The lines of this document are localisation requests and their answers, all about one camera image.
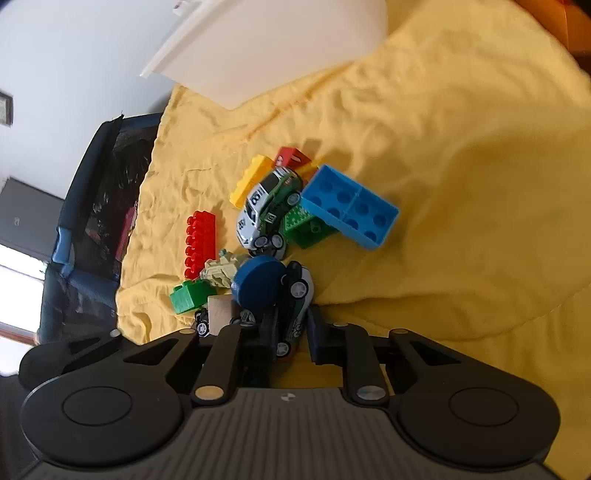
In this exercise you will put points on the red item on chair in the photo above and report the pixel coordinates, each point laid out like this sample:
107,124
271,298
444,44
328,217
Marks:
128,228

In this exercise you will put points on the blue wooden disc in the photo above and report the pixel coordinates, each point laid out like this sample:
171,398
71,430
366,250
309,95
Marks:
258,281

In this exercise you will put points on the long red building brick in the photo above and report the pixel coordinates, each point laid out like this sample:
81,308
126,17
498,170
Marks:
198,244

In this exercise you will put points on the yellow blanket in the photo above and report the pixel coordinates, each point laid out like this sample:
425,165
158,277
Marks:
461,184

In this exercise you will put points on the white plastic container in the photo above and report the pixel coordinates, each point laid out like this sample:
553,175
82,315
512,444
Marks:
277,46

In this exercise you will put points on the plain wooden block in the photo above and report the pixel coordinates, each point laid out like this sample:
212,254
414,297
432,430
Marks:
224,311

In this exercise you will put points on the green printed building brick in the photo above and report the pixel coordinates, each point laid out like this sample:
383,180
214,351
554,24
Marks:
300,230

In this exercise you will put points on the plain green building brick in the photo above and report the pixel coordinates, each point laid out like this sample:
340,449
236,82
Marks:
189,297

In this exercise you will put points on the small red building brick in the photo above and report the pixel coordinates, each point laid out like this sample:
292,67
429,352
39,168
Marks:
291,157

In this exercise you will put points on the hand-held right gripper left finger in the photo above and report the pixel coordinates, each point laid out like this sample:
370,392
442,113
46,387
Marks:
270,330

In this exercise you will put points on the white green toy car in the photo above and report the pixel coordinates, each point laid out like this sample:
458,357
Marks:
263,203

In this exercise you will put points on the large blue building brick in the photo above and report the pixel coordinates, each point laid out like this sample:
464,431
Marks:
351,207

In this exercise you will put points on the bright window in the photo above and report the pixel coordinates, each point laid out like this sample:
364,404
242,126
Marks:
18,295

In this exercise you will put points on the dark toy car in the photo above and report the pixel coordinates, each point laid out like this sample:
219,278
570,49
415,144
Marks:
298,290
202,326

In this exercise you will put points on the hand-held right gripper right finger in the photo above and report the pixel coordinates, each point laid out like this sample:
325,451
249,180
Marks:
316,339

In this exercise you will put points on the dark cabinet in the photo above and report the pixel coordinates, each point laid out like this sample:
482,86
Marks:
27,212

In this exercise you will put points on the yellow long building brick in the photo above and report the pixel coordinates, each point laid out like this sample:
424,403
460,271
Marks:
247,180

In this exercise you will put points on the beige toy figure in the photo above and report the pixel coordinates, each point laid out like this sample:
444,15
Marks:
221,272

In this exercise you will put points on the orange box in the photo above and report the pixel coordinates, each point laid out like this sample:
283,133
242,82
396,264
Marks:
568,23

